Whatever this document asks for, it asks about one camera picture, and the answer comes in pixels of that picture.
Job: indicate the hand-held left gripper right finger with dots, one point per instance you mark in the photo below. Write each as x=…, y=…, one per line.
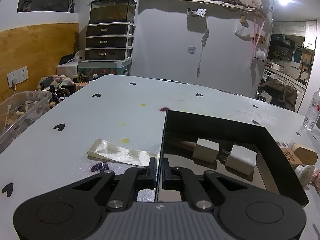
x=165, y=173

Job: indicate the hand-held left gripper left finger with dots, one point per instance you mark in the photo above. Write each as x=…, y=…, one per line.
x=153, y=173

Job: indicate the black box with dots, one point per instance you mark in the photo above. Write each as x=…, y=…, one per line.
x=275, y=155

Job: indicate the wooden block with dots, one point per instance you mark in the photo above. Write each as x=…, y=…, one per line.
x=303, y=155

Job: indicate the pink handheld device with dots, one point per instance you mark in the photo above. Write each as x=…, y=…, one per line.
x=317, y=178

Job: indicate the cream satin ribbon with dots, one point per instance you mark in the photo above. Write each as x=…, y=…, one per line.
x=120, y=153

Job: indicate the white charger cube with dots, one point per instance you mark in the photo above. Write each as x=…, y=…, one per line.
x=240, y=160
x=206, y=150

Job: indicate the glitter heart sticker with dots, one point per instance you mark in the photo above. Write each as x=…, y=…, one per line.
x=99, y=167

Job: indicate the pile of plush toys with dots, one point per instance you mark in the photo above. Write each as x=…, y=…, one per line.
x=56, y=82

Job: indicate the white box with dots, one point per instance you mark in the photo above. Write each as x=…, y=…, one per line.
x=66, y=70

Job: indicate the white drawer unit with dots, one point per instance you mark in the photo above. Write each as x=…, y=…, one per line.
x=107, y=42

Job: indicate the brown jacket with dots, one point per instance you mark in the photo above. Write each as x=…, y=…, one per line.
x=280, y=92

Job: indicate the clear plastic storage bin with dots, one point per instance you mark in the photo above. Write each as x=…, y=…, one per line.
x=27, y=107

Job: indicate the black tablet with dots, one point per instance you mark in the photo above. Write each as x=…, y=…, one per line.
x=66, y=59

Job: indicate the white plush toy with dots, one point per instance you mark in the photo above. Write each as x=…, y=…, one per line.
x=259, y=56

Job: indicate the clear water bottle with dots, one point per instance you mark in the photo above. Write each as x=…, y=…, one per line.
x=312, y=112

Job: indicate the white hanging pouch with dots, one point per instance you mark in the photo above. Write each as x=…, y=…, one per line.
x=243, y=31

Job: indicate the pink sticks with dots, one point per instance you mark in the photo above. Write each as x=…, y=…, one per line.
x=257, y=37

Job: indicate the glass fish tank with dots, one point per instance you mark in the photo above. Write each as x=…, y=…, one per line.
x=112, y=11

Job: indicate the kitchen bottle shelf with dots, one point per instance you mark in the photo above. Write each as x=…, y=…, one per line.
x=281, y=47

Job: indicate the blue hanging bag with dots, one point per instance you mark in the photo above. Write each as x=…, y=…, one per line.
x=298, y=53

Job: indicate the white kitchen cabinet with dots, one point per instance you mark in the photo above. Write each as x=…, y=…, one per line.
x=310, y=35

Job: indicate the square wall hook plate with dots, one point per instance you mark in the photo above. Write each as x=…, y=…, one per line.
x=191, y=50

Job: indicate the wall-mounted holder box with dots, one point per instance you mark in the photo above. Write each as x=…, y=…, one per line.
x=197, y=12

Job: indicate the white wall socket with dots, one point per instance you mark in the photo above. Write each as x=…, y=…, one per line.
x=17, y=76

